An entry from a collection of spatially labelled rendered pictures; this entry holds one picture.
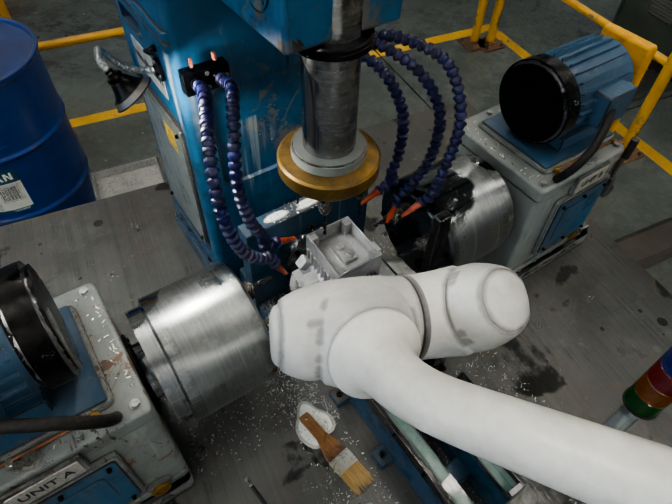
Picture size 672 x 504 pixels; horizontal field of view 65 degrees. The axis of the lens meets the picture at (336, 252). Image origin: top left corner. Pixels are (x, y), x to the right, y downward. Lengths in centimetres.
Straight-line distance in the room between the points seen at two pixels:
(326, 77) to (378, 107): 261
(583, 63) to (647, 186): 213
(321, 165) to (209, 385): 41
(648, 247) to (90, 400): 257
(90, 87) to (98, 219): 220
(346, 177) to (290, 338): 40
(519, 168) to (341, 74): 58
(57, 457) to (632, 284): 138
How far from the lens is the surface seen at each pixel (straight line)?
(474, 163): 122
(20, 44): 245
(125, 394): 89
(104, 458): 93
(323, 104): 81
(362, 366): 51
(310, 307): 55
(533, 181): 122
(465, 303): 58
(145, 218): 162
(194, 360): 92
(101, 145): 329
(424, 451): 108
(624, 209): 313
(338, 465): 117
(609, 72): 129
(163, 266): 149
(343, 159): 88
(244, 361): 94
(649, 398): 107
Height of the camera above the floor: 192
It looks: 50 degrees down
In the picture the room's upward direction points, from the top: 2 degrees clockwise
